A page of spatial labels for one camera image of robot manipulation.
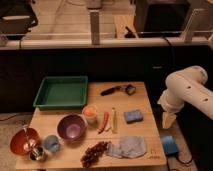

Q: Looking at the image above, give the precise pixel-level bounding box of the purple bowl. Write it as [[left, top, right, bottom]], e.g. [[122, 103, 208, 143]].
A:
[[57, 115, 87, 141]]

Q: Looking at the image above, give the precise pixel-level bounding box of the small metal cup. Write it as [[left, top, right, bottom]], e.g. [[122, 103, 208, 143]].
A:
[[29, 146, 46, 162]]

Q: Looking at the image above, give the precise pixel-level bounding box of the green plastic tray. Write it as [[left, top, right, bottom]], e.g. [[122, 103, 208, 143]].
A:
[[33, 76, 88, 110]]

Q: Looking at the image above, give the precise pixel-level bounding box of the black chair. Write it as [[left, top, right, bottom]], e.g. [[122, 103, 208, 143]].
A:
[[0, 0, 39, 36]]

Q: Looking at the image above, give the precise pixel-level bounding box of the black handled brush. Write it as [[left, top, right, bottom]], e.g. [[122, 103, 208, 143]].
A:
[[100, 84, 136, 96]]

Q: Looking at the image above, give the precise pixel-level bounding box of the grey metal post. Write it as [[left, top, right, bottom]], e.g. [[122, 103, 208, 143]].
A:
[[181, 8, 208, 43], [87, 0, 102, 45]]

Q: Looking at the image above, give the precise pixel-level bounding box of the metal spoon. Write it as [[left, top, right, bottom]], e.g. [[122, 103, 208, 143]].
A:
[[22, 125, 36, 151]]

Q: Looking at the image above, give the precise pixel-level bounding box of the red chili pepper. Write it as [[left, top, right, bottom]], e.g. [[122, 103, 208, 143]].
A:
[[98, 112, 109, 134]]

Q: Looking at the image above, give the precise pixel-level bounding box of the blue sponge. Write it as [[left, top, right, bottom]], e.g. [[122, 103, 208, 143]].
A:
[[124, 109, 143, 123]]

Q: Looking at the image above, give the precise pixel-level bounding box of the bunch of dark grapes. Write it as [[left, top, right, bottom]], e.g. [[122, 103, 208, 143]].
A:
[[81, 141, 108, 168]]

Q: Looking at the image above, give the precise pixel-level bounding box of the small blue cup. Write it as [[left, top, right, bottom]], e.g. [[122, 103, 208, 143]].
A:
[[42, 135, 60, 153]]

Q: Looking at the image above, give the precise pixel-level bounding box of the red bowl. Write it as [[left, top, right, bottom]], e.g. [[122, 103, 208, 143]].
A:
[[10, 128, 40, 156]]

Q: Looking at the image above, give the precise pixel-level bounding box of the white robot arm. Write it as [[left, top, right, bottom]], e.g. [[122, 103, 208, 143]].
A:
[[158, 66, 213, 129]]

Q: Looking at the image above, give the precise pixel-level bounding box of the black cabinet box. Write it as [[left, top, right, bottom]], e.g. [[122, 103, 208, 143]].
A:
[[133, 0, 190, 35]]

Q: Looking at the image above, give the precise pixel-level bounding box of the blue grey cloth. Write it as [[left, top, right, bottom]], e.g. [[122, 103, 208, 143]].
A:
[[105, 136, 147, 159]]

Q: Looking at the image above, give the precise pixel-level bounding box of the grey metal post right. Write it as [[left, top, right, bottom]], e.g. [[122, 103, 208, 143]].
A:
[[181, 8, 208, 43]]

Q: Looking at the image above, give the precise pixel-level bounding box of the clear cup with orange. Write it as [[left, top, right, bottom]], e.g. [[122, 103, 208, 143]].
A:
[[82, 105, 97, 124]]

